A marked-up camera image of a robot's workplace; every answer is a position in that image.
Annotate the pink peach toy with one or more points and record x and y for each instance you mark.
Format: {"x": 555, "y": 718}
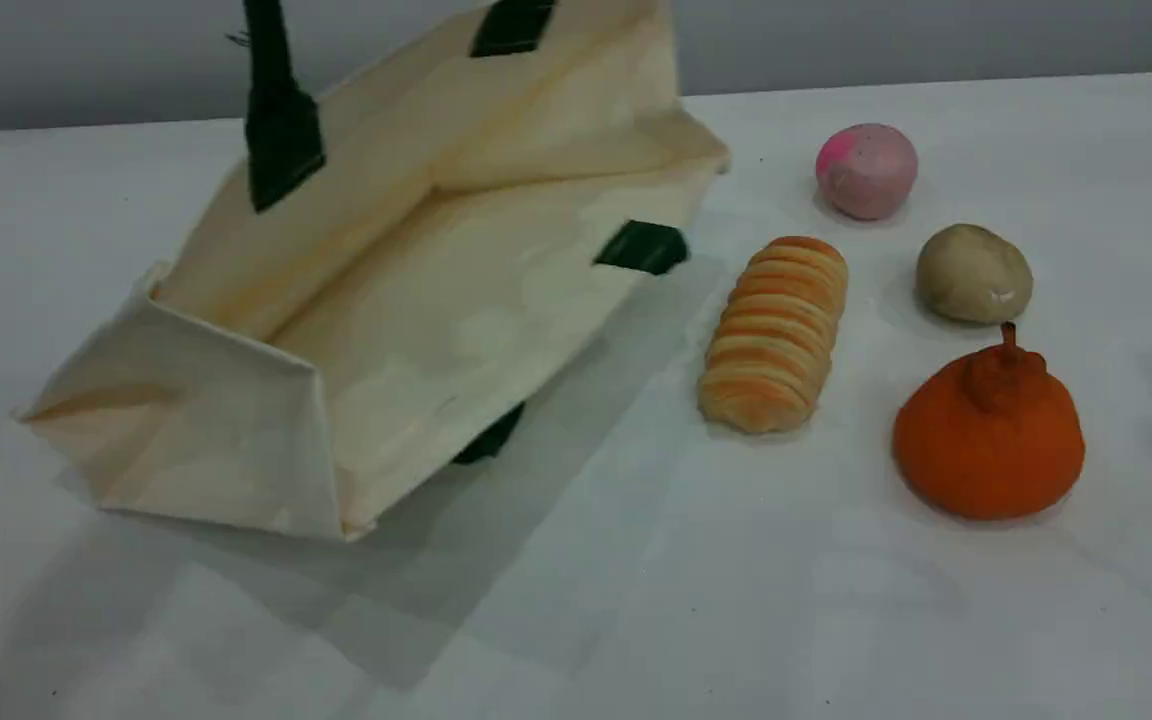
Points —
{"x": 868, "y": 175}

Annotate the striped bread loaf toy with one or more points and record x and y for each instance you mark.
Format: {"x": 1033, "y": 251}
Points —
{"x": 776, "y": 335}

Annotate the beige potato toy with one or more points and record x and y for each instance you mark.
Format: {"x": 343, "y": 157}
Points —
{"x": 971, "y": 275}

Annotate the orange tangerine toy with stem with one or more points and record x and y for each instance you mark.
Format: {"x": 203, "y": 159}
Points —
{"x": 986, "y": 450}

